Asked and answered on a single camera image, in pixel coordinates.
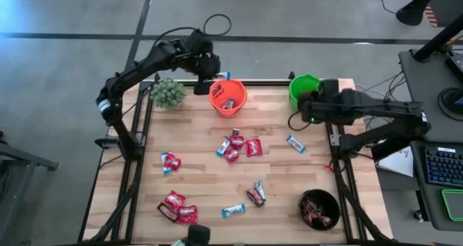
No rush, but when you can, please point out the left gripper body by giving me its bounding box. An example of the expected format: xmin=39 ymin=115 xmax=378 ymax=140
xmin=190 ymin=52 xmax=222 ymax=81

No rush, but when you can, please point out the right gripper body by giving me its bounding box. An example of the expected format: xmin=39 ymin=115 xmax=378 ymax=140
xmin=302 ymin=92 xmax=341 ymax=126

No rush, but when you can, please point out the brown red candy bar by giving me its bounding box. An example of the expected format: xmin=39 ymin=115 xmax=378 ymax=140
xmin=246 ymin=187 xmax=266 ymax=208
xmin=157 ymin=202 xmax=179 ymax=224

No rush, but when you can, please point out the green plastic bucket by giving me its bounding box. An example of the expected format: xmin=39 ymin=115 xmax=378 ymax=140
xmin=288 ymin=73 xmax=323 ymax=113

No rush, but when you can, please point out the green potted plant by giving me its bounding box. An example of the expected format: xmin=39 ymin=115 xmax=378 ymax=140
xmin=150 ymin=77 xmax=188 ymax=111

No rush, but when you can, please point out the orange plastic bucket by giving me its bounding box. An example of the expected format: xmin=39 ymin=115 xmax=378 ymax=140
xmin=208 ymin=77 xmax=249 ymax=118

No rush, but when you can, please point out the red Skittles bag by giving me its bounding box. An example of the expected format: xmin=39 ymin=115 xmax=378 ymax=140
xmin=229 ymin=135 xmax=246 ymax=150
xmin=245 ymin=138 xmax=264 ymax=158
xmin=224 ymin=148 xmax=240 ymax=165
xmin=164 ymin=190 xmax=187 ymax=211
xmin=164 ymin=153 xmax=182 ymax=173
xmin=177 ymin=205 xmax=199 ymax=225

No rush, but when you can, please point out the white paper sheet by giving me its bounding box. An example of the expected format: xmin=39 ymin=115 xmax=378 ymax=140
xmin=376 ymin=146 xmax=415 ymax=178

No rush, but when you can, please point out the black round bowl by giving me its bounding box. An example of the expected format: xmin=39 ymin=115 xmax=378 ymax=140
xmin=297 ymin=188 xmax=341 ymax=232

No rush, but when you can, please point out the grey desk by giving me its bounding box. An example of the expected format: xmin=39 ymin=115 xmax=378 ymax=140
xmin=410 ymin=140 xmax=463 ymax=232
xmin=397 ymin=48 xmax=463 ymax=144

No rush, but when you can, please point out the black round base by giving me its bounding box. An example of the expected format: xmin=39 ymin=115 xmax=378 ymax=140
xmin=437 ymin=86 xmax=463 ymax=116

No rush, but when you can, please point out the black stand leg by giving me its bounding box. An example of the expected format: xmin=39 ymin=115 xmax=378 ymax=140
xmin=395 ymin=0 xmax=448 ymax=27

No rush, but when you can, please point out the black pole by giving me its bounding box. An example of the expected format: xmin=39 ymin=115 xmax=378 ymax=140
xmin=413 ymin=16 xmax=463 ymax=63

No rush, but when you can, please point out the black backlit keyboard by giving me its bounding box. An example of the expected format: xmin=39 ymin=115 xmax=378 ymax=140
xmin=425 ymin=146 xmax=463 ymax=189

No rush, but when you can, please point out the person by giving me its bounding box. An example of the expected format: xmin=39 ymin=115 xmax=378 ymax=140
xmin=169 ymin=224 xmax=212 ymax=246

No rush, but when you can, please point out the green-edged black pad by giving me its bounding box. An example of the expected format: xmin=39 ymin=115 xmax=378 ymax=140
xmin=440 ymin=188 xmax=463 ymax=222

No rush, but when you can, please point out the black metal cart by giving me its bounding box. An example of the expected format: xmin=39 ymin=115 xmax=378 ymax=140
xmin=0 ymin=130 xmax=60 ymax=239

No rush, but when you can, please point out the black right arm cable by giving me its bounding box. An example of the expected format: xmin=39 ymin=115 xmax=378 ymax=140
xmin=287 ymin=110 xmax=309 ymax=132

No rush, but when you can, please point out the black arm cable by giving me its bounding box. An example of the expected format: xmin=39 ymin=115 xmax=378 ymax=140
xmin=287 ymin=110 xmax=309 ymax=132
xmin=151 ymin=13 xmax=233 ymax=50

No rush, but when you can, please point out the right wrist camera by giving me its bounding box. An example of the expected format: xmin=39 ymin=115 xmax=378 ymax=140
xmin=319 ymin=78 xmax=341 ymax=97

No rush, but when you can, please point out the black aluminium rig frame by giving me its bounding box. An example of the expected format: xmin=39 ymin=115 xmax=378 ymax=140
xmin=77 ymin=71 xmax=396 ymax=245

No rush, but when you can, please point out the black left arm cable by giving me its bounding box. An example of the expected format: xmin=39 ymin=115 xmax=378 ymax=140
xmin=151 ymin=13 xmax=233 ymax=50

